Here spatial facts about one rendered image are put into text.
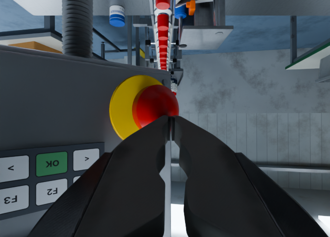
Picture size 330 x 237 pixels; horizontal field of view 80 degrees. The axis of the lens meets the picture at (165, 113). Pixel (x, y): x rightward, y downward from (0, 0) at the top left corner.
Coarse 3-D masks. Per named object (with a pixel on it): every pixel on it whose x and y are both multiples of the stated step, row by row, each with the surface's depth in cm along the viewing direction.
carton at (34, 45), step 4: (12, 44) 153; (16, 44) 152; (20, 44) 151; (24, 44) 150; (28, 44) 148; (32, 44) 147; (36, 44) 149; (40, 44) 152; (28, 48) 148; (32, 48) 147; (36, 48) 149; (40, 48) 152; (44, 48) 156; (48, 48) 159; (52, 48) 163; (56, 52) 167; (60, 52) 171
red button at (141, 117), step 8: (144, 88) 15; (152, 88) 14; (160, 88) 15; (136, 96) 14; (144, 96) 14; (152, 96) 14; (160, 96) 14; (168, 96) 15; (136, 104) 14; (144, 104) 14; (152, 104) 14; (160, 104) 14; (168, 104) 14; (176, 104) 15; (136, 112) 14; (144, 112) 14; (152, 112) 14; (160, 112) 14; (168, 112) 14; (176, 112) 15; (136, 120) 14; (144, 120) 14; (152, 120) 14
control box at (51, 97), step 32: (0, 64) 11; (32, 64) 12; (64, 64) 13; (96, 64) 14; (128, 64) 17; (0, 96) 11; (32, 96) 12; (64, 96) 13; (96, 96) 14; (128, 96) 16; (0, 128) 11; (32, 128) 12; (64, 128) 13; (96, 128) 14; (128, 128) 16; (0, 224) 11; (32, 224) 12
